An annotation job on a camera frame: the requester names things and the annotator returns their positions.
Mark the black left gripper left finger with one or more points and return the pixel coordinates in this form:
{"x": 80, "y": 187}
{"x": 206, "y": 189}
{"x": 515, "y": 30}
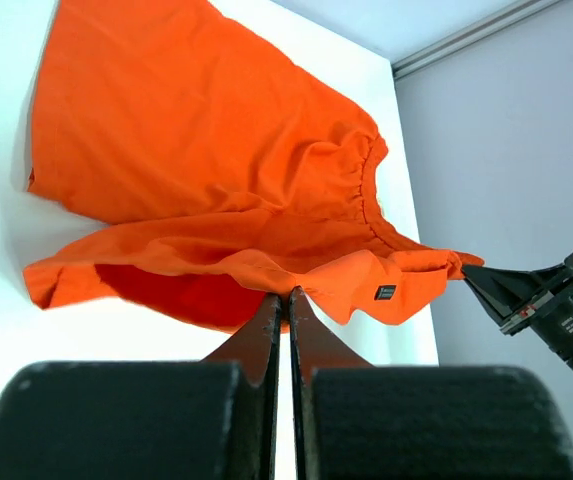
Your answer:
{"x": 209, "y": 419}

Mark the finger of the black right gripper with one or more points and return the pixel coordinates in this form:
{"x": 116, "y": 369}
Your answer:
{"x": 512, "y": 297}

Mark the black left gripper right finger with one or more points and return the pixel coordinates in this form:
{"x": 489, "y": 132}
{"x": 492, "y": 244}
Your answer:
{"x": 354, "y": 420}

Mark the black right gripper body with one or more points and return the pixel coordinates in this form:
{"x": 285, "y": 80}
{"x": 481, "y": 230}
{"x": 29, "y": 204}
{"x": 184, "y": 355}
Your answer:
{"x": 550, "y": 316}

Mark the orange shorts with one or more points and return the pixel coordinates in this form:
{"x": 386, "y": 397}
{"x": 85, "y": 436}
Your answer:
{"x": 221, "y": 170}

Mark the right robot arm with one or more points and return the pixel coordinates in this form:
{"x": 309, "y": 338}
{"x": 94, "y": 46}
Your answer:
{"x": 541, "y": 300}

